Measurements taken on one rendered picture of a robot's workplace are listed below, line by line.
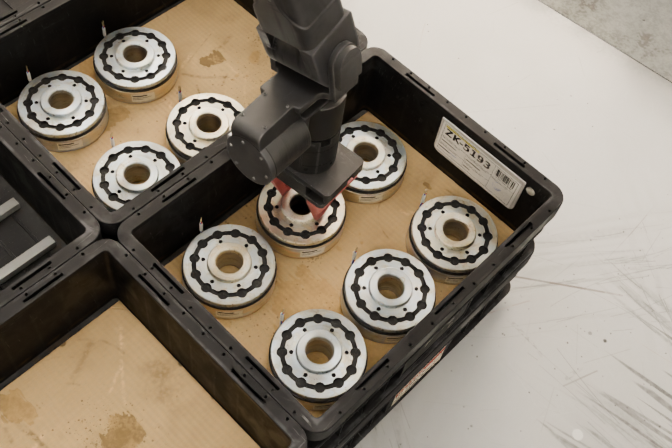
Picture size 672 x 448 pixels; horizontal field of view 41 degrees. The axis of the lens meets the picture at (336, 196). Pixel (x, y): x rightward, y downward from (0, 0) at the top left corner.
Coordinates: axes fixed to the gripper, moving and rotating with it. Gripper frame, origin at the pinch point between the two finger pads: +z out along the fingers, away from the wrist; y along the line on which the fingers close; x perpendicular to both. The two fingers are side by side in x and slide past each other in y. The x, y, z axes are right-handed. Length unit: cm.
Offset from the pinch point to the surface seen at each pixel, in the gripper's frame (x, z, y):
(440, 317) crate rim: -4.7, -5.5, 21.2
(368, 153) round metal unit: 12.2, 2.4, 0.6
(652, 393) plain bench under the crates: 17, 17, 45
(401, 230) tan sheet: 6.9, 4.2, 9.8
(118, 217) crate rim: -17.7, -5.7, -10.6
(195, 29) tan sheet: 13.6, 3.6, -29.7
